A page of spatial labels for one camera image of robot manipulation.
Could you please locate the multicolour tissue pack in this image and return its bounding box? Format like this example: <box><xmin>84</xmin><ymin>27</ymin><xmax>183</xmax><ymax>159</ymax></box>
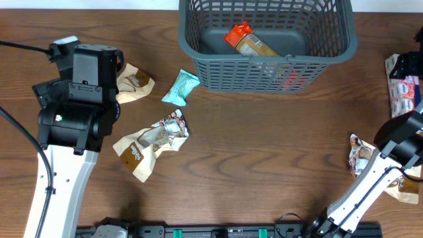
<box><xmin>385</xmin><ymin>54</ymin><xmax>421</xmax><ymax>118</ymax></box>

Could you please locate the orange cracker sleeve package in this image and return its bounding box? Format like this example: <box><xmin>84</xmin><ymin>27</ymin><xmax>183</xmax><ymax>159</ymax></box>
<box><xmin>223</xmin><ymin>20</ymin><xmax>301</xmax><ymax>91</ymax></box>

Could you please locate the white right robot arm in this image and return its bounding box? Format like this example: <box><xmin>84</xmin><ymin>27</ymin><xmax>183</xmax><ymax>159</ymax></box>
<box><xmin>302</xmin><ymin>93</ymin><xmax>422</xmax><ymax>237</ymax></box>

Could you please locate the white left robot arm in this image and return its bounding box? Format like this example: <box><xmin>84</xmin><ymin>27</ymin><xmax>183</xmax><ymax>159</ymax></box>
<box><xmin>24</xmin><ymin>37</ymin><xmax>124</xmax><ymax>237</ymax></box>

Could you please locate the beige snack pouch upper left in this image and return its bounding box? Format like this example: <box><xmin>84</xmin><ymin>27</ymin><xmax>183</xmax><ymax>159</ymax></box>
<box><xmin>116</xmin><ymin>63</ymin><xmax>155</xmax><ymax>104</ymax></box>

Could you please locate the beige snack pouch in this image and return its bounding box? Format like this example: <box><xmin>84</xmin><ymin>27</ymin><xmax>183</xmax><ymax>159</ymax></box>
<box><xmin>349</xmin><ymin>134</ymin><xmax>419</xmax><ymax>204</ymax></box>
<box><xmin>113</xmin><ymin>108</ymin><xmax>189</xmax><ymax>182</ymax></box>
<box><xmin>116</xmin><ymin>63</ymin><xmax>155</xmax><ymax>104</ymax></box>

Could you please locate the beige snack pouch centre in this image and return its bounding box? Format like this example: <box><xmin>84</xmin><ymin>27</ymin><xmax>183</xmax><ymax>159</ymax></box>
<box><xmin>113</xmin><ymin>108</ymin><xmax>189</xmax><ymax>182</ymax></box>

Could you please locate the teal snack packet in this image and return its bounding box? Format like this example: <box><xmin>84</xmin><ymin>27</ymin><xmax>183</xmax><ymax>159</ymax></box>
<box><xmin>161</xmin><ymin>69</ymin><xmax>200</xmax><ymax>106</ymax></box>

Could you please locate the beige snack pouch right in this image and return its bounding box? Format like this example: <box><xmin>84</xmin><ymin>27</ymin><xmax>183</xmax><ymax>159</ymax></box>
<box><xmin>349</xmin><ymin>134</ymin><xmax>419</xmax><ymax>204</ymax></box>

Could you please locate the dark grey plastic basket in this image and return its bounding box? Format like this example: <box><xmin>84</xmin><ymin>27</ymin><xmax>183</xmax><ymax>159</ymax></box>
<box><xmin>178</xmin><ymin>0</ymin><xmax>358</xmax><ymax>94</ymax></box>

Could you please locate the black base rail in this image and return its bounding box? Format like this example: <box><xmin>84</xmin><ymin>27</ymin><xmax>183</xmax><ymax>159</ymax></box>
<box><xmin>75</xmin><ymin>218</ymin><xmax>383</xmax><ymax>238</ymax></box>

